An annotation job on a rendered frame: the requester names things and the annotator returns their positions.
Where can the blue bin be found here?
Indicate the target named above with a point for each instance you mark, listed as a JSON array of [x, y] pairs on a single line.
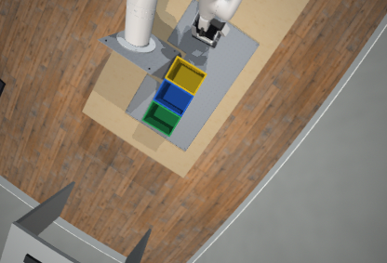
[[173, 97]]

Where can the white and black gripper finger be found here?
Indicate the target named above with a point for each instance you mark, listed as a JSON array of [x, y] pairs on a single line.
[[202, 33]]

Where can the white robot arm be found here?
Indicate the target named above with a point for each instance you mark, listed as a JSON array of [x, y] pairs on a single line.
[[140, 16]]

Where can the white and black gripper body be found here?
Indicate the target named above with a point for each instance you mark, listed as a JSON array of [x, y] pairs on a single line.
[[203, 23]]

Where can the green open bin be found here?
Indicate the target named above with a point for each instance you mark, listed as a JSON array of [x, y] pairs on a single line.
[[161, 118]]

